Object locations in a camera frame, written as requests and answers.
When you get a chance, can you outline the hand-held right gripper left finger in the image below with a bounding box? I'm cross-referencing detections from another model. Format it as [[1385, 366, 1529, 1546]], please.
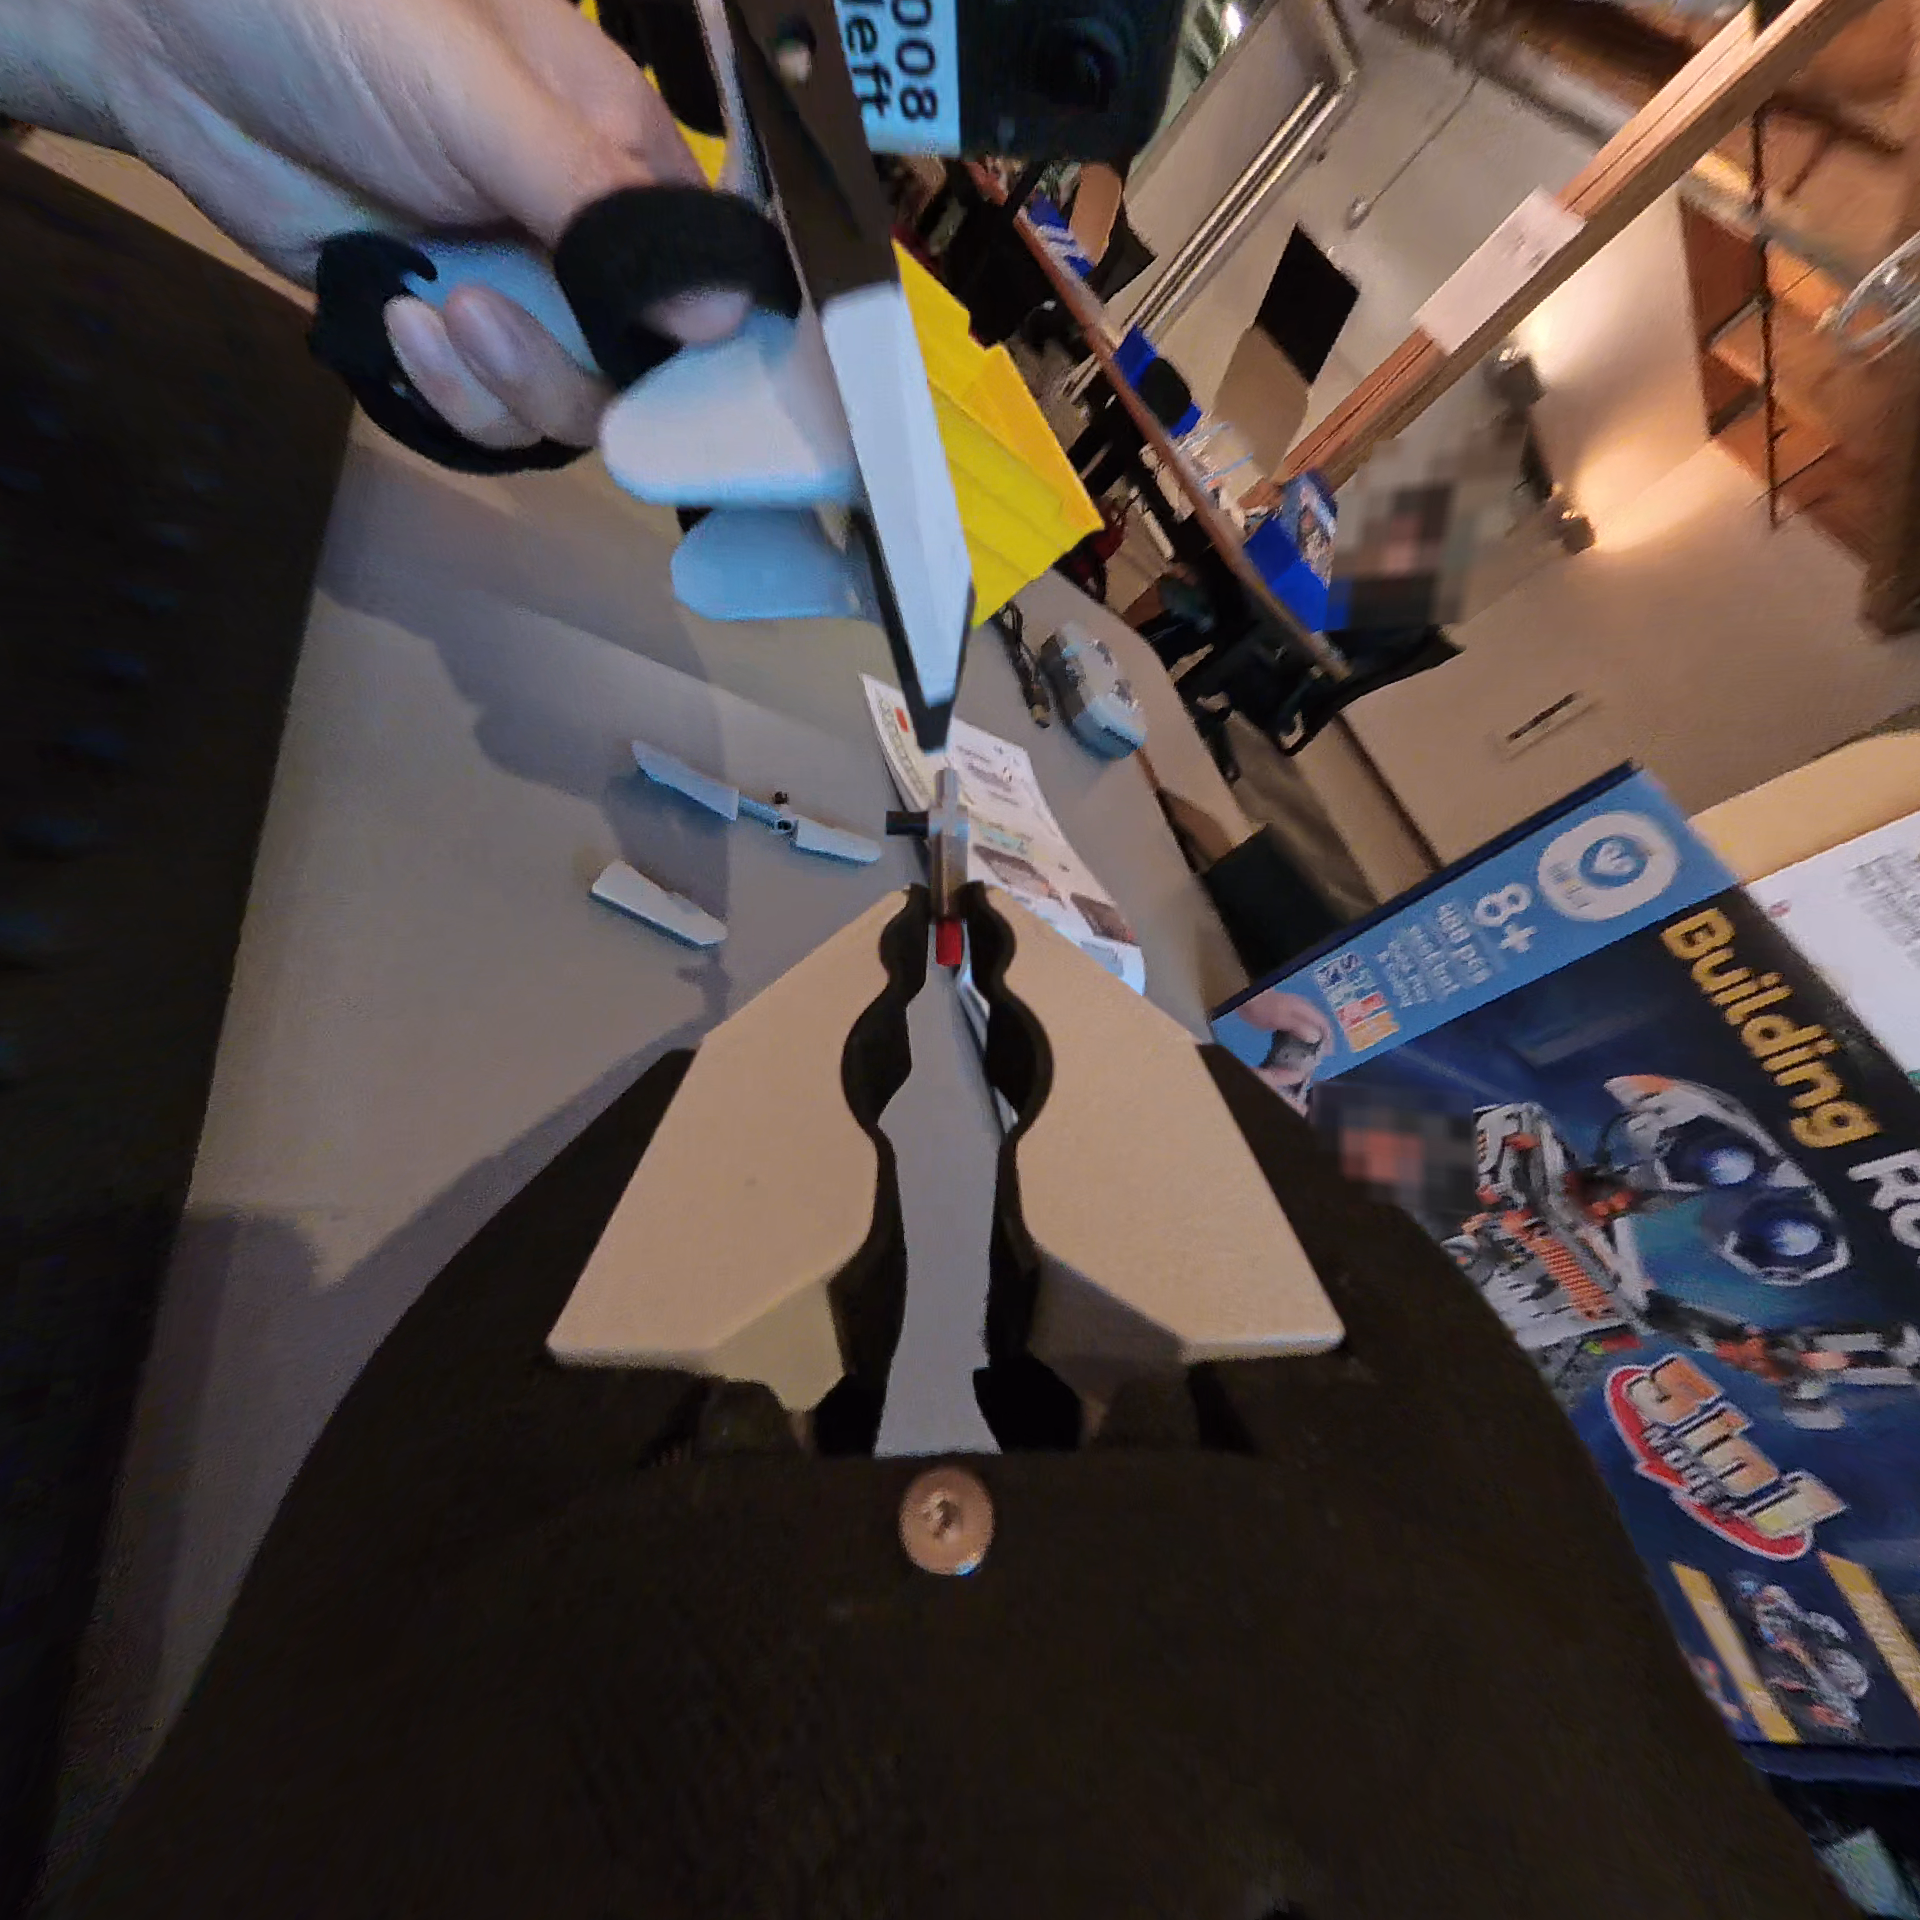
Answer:
[[544, 885, 922, 1420]]

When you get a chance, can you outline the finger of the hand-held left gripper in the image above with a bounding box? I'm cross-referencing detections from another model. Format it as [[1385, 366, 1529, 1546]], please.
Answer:
[[669, 510, 876, 623], [599, 285, 976, 754]]

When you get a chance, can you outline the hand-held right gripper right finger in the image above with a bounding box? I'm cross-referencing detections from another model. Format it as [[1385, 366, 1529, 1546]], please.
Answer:
[[959, 882, 1346, 1408]]

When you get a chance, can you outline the grey pin with red tip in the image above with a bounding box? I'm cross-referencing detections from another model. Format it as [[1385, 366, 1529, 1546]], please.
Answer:
[[888, 765, 975, 970]]

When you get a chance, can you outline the grey desk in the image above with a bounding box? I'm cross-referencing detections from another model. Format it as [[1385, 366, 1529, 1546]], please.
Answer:
[[90, 405, 1255, 1801]]

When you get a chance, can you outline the person's left hand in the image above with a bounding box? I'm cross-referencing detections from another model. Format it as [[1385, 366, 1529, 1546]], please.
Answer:
[[0, 0, 754, 444]]

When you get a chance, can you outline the blue plastic bin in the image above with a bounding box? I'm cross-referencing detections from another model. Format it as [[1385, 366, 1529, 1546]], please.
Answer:
[[1121, 325, 1201, 432], [1241, 472, 1344, 634]]

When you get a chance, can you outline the long background table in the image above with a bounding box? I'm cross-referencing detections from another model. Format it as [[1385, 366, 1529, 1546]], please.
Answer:
[[960, 157, 1354, 680]]

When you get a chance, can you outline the white instruction booklet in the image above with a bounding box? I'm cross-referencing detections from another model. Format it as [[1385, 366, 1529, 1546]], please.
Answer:
[[861, 674, 1153, 993]]

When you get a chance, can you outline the black board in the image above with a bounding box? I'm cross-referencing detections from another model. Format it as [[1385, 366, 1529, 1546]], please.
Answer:
[[1250, 224, 1362, 385]]

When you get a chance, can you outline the blue toy robot box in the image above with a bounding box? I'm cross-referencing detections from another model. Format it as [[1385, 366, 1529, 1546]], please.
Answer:
[[1208, 765, 1920, 1790]]

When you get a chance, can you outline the black office chair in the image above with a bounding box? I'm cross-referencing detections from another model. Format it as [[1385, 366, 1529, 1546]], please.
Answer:
[[1176, 590, 1466, 783]]

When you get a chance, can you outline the white paper sign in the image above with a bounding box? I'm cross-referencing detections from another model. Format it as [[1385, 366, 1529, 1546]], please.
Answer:
[[1410, 184, 1589, 351]]

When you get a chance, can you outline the white printed card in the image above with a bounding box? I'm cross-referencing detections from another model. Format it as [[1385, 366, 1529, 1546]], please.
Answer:
[[1745, 808, 1920, 1076]]

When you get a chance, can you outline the black cable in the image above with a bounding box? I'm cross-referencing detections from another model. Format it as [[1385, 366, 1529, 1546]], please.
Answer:
[[997, 604, 1057, 730]]

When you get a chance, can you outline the wooden post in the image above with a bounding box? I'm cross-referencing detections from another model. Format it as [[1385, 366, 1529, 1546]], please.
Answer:
[[1276, 0, 1888, 501]]

